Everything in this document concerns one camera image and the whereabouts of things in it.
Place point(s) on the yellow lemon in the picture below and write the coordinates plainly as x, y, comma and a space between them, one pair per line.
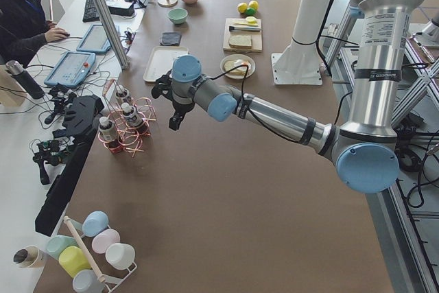
254, 5
242, 7

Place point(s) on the aluminium frame post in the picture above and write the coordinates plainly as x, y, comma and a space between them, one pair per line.
111, 32

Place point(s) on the cream rabbit tray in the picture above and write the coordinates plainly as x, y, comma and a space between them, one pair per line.
161, 60

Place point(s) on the blue teach pendant far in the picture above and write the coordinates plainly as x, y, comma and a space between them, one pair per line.
94, 40

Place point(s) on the tea bottle right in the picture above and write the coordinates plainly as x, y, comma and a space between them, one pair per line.
109, 135

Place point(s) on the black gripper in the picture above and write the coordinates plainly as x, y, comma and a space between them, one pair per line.
179, 106

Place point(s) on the green cup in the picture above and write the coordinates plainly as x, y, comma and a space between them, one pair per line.
57, 244

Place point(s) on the bread slice on plate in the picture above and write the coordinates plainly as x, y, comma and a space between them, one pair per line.
229, 67

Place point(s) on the fried egg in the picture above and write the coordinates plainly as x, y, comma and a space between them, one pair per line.
240, 62

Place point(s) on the tea bottle back left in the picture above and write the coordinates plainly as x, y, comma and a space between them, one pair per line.
123, 95

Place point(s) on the blue cup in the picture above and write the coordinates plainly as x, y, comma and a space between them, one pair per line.
95, 223

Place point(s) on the black thermos bottle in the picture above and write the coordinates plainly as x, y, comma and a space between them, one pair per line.
22, 76

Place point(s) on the green bowl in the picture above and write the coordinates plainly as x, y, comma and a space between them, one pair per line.
177, 16

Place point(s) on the wooden cutting board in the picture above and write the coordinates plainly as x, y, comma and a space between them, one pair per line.
256, 36

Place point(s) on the tea bottle front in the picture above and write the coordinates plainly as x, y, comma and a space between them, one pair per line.
135, 120

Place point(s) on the yellow plastic knife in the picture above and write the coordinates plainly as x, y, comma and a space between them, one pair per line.
245, 23

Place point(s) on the blue teach pendant near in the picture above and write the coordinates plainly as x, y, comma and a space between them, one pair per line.
72, 69

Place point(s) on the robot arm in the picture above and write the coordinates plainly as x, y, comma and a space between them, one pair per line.
277, 127

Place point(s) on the yellow cup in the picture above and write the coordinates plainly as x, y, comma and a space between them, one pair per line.
73, 260

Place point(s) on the grey folded cloth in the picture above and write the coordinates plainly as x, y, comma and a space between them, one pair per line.
170, 39

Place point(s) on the white cup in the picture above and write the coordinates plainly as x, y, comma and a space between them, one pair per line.
120, 256

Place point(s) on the copper wire bottle rack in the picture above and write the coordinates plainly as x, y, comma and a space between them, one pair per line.
129, 138

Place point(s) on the grey cup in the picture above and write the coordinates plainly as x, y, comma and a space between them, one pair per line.
85, 281

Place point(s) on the white cup rack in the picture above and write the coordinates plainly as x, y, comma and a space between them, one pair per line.
112, 278

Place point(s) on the tea bottle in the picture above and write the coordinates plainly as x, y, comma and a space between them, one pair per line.
135, 120
109, 135
123, 95

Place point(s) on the white round plate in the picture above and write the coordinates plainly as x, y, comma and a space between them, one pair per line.
248, 72

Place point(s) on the lemon slices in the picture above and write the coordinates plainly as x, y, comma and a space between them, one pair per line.
250, 20

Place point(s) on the yellow lemon upper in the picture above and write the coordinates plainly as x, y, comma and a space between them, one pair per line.
254, 5

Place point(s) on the blue teach pendant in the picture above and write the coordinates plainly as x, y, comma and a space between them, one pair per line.
72, 69
94, 40

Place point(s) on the seated person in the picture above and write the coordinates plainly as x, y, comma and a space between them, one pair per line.
25, 29

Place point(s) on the pink cup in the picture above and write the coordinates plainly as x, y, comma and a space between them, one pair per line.
103, 240

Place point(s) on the yellow lemon lower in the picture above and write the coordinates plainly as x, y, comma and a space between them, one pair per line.
242, 7

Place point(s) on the black keyboard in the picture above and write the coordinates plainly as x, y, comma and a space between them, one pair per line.
90, 12

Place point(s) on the bread slice from board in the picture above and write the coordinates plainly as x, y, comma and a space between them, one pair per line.
240, 41

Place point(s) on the green lime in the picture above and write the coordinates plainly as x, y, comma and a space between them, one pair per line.
250, 11

